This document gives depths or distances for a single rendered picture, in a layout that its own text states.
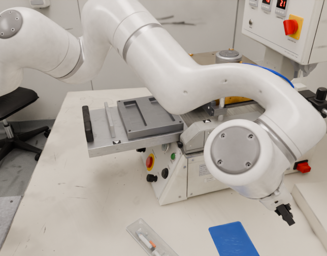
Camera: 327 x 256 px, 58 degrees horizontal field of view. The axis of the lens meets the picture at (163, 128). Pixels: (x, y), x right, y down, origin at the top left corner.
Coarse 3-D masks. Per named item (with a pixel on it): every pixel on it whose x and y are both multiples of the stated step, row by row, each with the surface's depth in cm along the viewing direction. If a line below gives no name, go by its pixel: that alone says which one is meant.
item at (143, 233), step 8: (136, 224) 83; (144, 224) 82; (136, 232) 80; (144, 232) 80; (152, 232) 80; (144, 240) 78; (152, 240) 78; (160, 240) 78; (152, 248) 76; (160, 248) 76; (168, 248) 76
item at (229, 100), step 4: (216, 100) 84; (228, 100) 85; (232, 100) 85; (236, 100) 86; (240, 100) 86; (244, 100) 87; (248, 100) 87; (252, 100) 88; (216, 104) 85; (224, 104) 85; (228, 104) 86; (232, 104) 86; (236, 104) 87; (240, 104) 87; (244, 104) 87; (248, 104) 88
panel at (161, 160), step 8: (176, 144) 88; (144, 152) 109; (152, 152) 102; (160, 152) 97; (168, 152) 92; (176, 152) 87; (144, 160) 107; (160, 160) 96; (168, 160) 91; (176, 160) 86; (152, 168) 100; (160, 168) 94; (168, 168) 90; (160, 176) 93; (168, 176) 89; (152, 184) 97; (160, 184) 92; (160, 192) 91
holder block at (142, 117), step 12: (120, 108) 93; (132, 108) 96; (144, 108) 93; (156, 108) 96; (132, 120) 90; (144, 120) 87; (156, 120) 86; (168, 120) 89; (180, 120) 86; (132, 132) 82; (144, 132) 83; (156, 132) 84; (168, 132) 85
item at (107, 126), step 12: (108, 108) 90; (96, 120) 92; (108, 120) 86; (120, 120) 92; (96, 132) 86; (108, 132) 86; (120, 132) 86; (180, 132) 85; (96, 144) 81; (108, 144) 81; (120, 144) 82; (132, 144) 83; (144, 144) 84; (156, 144) 85; (96, 156) 81
